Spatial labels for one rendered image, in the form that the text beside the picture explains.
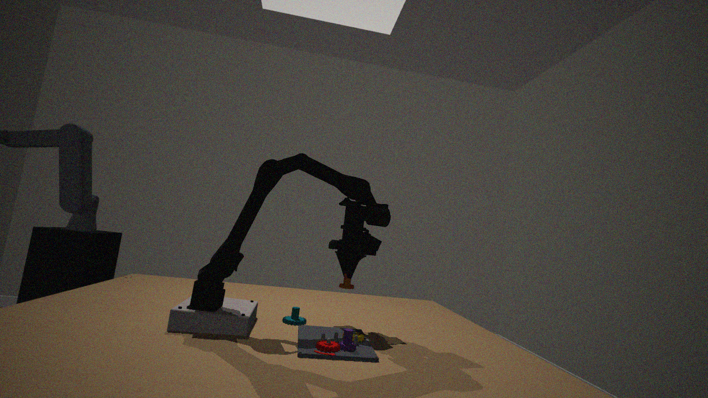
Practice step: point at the teal gear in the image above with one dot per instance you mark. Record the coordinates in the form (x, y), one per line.
(294, 319)

